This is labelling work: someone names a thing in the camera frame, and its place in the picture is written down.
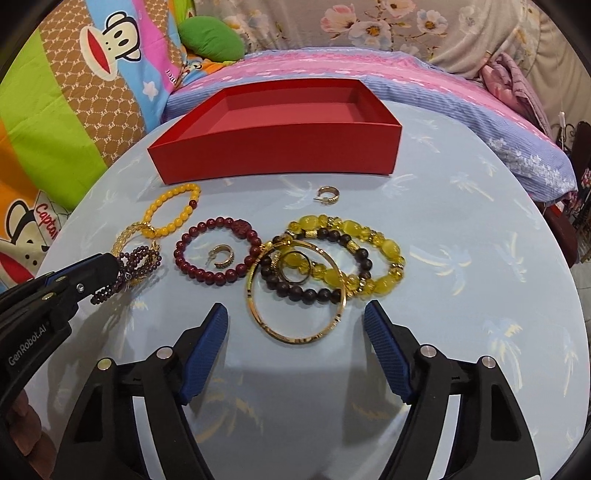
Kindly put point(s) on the grey floral bedsheet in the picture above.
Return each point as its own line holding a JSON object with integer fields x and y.
{"x": 460, "y": 37}

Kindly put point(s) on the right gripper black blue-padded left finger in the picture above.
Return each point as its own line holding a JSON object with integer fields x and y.
{"x": 101, "y": 440}

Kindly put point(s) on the gold hoop earring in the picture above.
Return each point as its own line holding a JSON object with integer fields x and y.
{"x": 212, "y": 256}
{"x": 327, "y": 195}

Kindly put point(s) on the large thin gold bangle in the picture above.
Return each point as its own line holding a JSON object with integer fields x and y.
{"x": 250, "y": 294}

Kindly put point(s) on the pink purple folded cloth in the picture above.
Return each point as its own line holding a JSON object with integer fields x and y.
{"x": 505, "y": 80}

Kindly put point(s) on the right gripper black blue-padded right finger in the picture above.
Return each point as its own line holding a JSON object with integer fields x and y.
{"x": 491, "y": 441}

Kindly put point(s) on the green cushion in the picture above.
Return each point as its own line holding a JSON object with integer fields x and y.
{"x": 209, "y": 37}

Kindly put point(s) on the red cardboard box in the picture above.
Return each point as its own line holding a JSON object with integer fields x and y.
{"x": 306, "y": 125}

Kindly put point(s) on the cartoon monkey colourful blanket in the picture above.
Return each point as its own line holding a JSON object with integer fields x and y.
{"x": 91, "y": 81}

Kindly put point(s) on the pink purple floral pillow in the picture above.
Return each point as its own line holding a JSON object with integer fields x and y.
{"x": 540, "y": 166}

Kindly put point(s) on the person's left hand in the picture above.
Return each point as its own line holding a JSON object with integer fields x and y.
{"x": 27, "y": 433}

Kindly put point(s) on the gold leaf bangle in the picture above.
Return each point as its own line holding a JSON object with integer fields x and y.
{"x": 138, "y": 251}

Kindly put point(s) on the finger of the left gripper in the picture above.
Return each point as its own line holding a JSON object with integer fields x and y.
{"x": 97, "y": 270}
{"x": 70, "y": 295}

